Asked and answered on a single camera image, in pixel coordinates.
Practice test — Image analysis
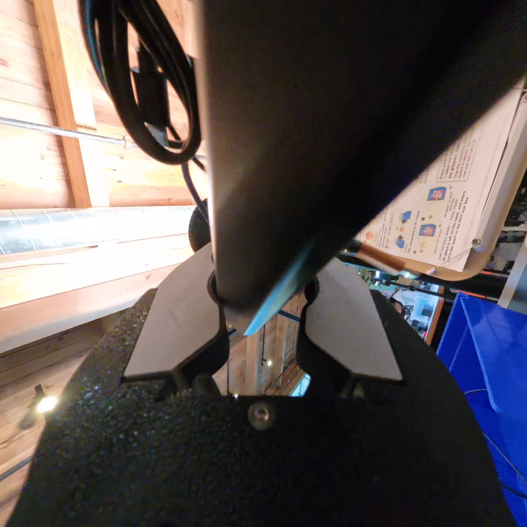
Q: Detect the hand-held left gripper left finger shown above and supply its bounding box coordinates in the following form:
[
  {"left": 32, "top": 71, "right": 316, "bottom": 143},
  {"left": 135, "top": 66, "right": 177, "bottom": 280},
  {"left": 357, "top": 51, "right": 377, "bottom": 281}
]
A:
[{"left": 123, "top": 242, "right": 230, "bottom": 380}]

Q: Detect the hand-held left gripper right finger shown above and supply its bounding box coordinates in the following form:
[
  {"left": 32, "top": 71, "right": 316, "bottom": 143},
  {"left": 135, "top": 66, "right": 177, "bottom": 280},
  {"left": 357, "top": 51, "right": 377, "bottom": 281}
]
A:
[{"left": 296, "top": 257, "right": 404, "bottom": 397}]

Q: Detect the black power bank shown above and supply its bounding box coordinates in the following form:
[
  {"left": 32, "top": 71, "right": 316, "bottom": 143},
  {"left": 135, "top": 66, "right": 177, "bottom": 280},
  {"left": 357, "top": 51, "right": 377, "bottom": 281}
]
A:
[{"left": 193, "top": 0, "right": 527, "bottom": 336}]

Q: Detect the blue plastic bin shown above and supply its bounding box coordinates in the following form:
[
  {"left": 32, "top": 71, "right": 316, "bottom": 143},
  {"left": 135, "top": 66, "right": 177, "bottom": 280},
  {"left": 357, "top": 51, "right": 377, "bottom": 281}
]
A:
[{"left": 436, "top": 291, "right": 527, "bottom": 527}]

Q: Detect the hanging ceiling lamp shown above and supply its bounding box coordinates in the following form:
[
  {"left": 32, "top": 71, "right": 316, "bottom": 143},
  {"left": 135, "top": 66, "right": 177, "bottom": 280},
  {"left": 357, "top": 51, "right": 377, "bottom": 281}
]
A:
[{"left": 18, "top": 384, "right": 59, "bottom": 431}]

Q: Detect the printed instruction sheet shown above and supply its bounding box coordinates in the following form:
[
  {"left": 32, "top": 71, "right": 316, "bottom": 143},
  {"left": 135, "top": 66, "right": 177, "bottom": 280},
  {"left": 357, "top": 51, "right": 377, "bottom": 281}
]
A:
[{"left": 354, "top": 88, "right": 527, "bottom": 272}]

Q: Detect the thin metal pipe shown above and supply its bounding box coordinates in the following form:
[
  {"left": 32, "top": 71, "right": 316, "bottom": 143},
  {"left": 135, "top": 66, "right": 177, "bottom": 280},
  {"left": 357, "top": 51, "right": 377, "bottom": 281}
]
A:
[{"left": 0, "top": 116, "right": 206, "bottom": 160}]

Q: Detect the silver ventilation duct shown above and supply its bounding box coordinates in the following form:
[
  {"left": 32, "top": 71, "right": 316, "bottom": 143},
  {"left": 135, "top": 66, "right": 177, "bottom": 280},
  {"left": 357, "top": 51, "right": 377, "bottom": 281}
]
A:
[{"left": 0, "top": 205, "right": 198, "bottom": 257}]

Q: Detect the black cable bundle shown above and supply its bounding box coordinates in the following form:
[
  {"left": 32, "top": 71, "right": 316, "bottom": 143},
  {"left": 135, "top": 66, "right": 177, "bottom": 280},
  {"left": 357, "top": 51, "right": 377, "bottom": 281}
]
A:
[{"left": 80, "top": 0, "right": 211, "bottom": 211}]

